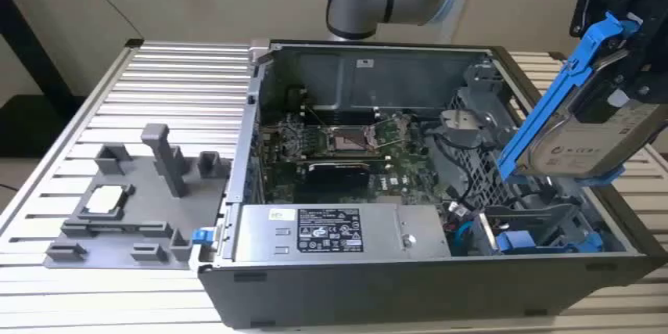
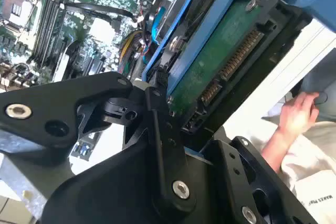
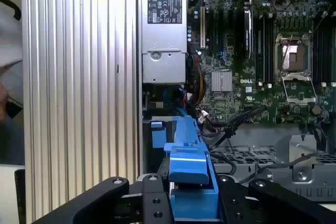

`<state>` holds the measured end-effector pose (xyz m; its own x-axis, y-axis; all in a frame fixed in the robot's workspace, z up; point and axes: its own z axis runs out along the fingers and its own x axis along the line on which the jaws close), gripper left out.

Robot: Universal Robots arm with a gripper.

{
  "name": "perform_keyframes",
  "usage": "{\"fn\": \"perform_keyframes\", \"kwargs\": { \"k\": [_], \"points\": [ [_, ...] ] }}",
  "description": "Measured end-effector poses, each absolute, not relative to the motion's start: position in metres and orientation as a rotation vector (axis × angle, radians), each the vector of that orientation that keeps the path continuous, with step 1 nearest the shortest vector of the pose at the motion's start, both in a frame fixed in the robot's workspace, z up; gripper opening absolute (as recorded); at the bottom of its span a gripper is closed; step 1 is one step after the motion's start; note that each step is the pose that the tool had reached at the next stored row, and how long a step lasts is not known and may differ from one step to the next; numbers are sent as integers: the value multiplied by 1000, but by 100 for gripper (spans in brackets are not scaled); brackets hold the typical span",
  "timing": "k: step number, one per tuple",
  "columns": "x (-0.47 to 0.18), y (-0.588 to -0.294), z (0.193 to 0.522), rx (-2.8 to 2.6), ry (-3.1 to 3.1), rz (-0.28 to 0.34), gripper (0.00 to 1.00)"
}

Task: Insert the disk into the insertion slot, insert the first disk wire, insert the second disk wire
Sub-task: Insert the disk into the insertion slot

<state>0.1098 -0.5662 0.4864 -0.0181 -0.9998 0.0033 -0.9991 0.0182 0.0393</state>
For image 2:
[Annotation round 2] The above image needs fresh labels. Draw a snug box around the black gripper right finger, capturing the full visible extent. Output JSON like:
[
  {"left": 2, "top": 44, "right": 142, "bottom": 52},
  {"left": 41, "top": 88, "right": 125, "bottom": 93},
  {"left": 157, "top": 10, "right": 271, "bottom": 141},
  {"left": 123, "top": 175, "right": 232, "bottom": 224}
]
[{"left": 202, "top": 136, "right": 320, "bottom": 224}]

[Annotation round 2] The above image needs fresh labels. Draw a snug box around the bare person hand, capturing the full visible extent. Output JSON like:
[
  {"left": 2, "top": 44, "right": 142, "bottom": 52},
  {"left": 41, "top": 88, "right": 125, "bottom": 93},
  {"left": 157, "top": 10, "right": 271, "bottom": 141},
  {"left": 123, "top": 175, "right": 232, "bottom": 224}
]
[{"left": 278, "top": 91, "right": 321, "bottom": 137}]

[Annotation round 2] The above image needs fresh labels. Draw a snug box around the hard disk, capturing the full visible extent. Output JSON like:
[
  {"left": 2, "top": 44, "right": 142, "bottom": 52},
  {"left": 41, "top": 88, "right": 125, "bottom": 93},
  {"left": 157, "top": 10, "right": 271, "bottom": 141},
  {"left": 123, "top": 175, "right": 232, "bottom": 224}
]
[{"left": 141, "top": 0, "right": 336, "bottom": 166}]

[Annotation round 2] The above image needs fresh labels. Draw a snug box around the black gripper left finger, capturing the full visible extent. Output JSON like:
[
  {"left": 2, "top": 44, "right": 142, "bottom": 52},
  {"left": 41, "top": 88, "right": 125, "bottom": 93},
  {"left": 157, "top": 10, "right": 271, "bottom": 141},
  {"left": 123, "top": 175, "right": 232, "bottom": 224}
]
[{"left": 0, "top": 68, "right": 198, "bottom": 217}]

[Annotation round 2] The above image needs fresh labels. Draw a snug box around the black disk wire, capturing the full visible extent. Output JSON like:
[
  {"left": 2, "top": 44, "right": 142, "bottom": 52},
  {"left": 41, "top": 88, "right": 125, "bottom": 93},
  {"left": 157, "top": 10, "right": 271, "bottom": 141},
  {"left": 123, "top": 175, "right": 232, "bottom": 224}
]
[{"left": 61, "top": 1, "right": 139, "bottom": 24}]

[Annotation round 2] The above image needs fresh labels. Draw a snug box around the black sleeved power wire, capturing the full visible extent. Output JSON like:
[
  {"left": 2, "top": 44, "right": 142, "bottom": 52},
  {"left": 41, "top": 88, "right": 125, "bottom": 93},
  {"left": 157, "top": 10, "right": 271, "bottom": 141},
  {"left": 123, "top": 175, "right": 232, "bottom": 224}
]
[{"left": 118, "top": 30, "right": 144, "bottom": 74}]

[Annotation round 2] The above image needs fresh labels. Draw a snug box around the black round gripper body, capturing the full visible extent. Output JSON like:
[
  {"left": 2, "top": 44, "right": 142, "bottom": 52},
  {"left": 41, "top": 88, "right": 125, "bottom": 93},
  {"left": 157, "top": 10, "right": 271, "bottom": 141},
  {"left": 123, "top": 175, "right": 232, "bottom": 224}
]
[{"left": 39, "top": 140, "right": 237, "bottom": 224}]

